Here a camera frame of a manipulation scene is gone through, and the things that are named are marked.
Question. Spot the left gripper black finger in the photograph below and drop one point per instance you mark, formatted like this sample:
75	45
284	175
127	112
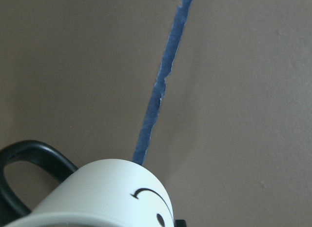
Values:
180	223

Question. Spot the white smiley mug black handle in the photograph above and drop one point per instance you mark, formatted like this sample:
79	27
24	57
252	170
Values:
104	193

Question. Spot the brown paper table mat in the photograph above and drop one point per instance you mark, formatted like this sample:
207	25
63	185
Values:
233	141

